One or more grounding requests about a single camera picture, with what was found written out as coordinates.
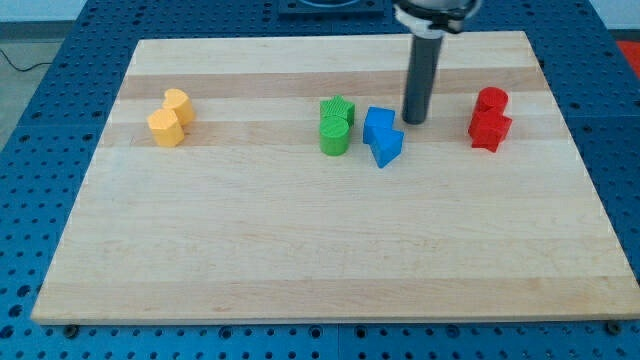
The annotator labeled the red circle block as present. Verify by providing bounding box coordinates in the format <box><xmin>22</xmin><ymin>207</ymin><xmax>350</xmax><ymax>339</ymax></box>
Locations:
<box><xmin>474</xmin><ymin>87</ymin><xmax>509</xmax><ymax>113</ymax></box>

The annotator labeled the black cable on floor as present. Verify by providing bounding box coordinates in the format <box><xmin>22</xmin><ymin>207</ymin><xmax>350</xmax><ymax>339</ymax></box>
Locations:
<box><xmin>0</xmin><ymin>48</ymin><xmax>54</xmax><ymax>73</ymax></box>

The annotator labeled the blue triangle block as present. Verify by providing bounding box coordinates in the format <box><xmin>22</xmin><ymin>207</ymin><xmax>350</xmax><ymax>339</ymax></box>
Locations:
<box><xmin>369</xmin><ymin>127</ymin><xmax>404</xmax><ymax>168</ymax></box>

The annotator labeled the green star block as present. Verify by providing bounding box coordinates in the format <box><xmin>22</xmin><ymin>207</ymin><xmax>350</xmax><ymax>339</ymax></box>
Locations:
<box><xmin>320</xmin><ymin>95</ymin><xmax>356</xmax><ymax>127</ymax></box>

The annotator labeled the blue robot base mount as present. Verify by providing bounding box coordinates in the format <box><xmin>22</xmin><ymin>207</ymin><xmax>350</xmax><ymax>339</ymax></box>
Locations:
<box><xmin>277</xmin><ymin>0</ymin><xmax>390</xmax><ymax>15</ymax></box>

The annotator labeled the red star block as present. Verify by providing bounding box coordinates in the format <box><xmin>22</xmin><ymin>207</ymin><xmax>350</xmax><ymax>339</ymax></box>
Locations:
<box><xmin>468</xmin><ymin>110</ymin><xmax>513</xmax><ymax>153</ymax></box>

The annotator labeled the wooden board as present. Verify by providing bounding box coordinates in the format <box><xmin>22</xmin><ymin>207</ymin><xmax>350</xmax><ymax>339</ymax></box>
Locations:
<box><xmin>32</xmin><ymin>31</ymin><xmax>639</xmax><ymax>325</ymax></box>

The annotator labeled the green circle block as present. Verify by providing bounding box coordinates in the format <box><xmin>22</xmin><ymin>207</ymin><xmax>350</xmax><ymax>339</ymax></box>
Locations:
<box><xmin>319</xmin><ymin>116</ymin><xmax>350</xmax><ymax>156</ymax></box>

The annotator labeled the blue cube block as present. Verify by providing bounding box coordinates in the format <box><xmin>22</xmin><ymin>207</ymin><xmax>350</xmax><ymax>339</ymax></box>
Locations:
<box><xmin>363</xmin><ymin>106</ymin><xmax>395</xmax><ymax>144</ymax></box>

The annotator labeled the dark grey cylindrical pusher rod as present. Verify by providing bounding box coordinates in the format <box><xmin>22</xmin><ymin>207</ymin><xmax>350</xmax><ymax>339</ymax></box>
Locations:
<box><xmin>403</xmin><ymin>35</ymin><xmax>443</xmax><ymax>125</ymax></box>

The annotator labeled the yellow heart block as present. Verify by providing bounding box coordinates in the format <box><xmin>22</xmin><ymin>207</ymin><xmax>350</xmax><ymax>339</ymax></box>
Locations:
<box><xmin>162</xmin><ymin>88</ymin><xmax>196</xmax><ymax>125</ymax></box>

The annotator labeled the yellow hexagon block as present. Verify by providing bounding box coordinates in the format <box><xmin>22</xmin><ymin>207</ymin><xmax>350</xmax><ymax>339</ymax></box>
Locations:
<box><xmin>147</xmin><ymin>109</ymin><xmax>185</xmax><ymax>147</ymax></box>

